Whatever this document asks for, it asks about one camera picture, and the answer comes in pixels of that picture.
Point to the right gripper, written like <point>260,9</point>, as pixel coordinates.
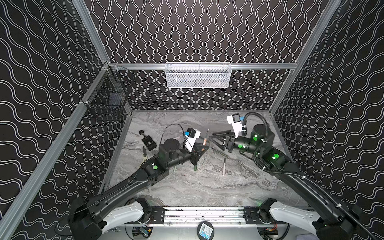
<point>227,142</point>

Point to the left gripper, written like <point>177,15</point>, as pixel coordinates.
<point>194,154</point>

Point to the pink pen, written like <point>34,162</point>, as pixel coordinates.
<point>224,166</point>

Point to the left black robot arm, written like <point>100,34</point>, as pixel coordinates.
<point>90,218</point>

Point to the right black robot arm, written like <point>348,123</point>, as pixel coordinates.
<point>330,218</point>

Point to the dark green pen middle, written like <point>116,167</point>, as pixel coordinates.
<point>220,153</point>

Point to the small black clamp vise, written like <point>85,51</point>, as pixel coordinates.
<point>148,141</point>

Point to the round black labelled disc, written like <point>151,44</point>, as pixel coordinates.
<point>205,231</point>

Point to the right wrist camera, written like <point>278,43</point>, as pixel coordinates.
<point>236,121</point>

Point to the yellow handled scissors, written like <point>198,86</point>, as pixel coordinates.
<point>145,157</point>

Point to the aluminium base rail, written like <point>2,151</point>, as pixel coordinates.
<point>192,216</point>

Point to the white wire mesh basket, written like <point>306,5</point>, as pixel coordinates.
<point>203,75</point>

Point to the black wire basket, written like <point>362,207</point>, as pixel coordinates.
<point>110,99</point>

